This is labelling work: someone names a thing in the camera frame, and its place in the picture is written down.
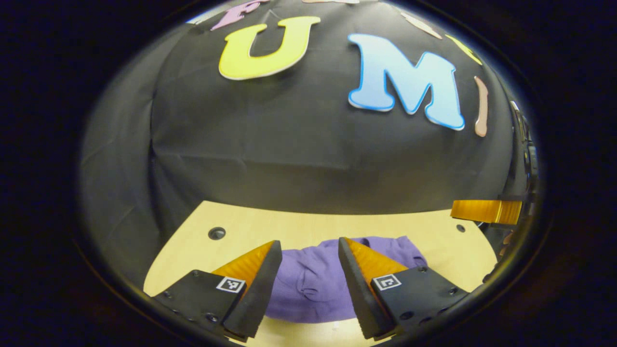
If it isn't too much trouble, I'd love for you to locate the purple knit cardigan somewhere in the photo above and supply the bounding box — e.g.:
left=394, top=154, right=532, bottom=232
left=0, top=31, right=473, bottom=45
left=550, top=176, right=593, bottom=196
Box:
left=264, top=236, right=428, bottom=323

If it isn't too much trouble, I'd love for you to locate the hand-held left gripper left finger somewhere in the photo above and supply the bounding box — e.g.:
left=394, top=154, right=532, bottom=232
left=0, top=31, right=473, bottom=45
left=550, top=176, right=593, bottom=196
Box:
left=150, top=240, right=283, bottom=343

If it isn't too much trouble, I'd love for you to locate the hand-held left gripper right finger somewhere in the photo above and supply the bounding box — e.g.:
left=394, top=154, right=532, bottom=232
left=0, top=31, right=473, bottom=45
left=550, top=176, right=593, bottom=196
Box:
left=337, top=237, right=469, bottom=341

